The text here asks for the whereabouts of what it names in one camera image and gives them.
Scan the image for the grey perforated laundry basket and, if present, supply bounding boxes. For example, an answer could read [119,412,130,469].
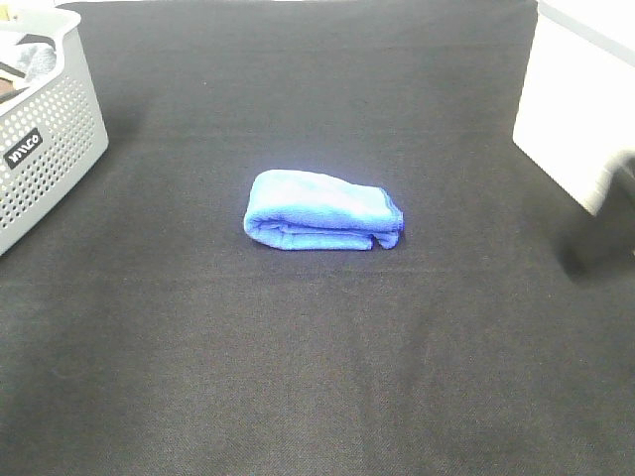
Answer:
[1,4,108,251]

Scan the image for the brown towel in basket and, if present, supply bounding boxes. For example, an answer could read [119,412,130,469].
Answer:
[0,78,24,103]

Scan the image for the blue microfiber towel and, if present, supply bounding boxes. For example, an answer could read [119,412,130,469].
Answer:
[243,170,405,251]

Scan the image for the grey towel in basket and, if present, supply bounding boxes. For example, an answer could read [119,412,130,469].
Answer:
[2,43,57,82]

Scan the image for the white slotted storage bin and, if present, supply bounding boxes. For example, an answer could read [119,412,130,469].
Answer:
[512,1,634,214]

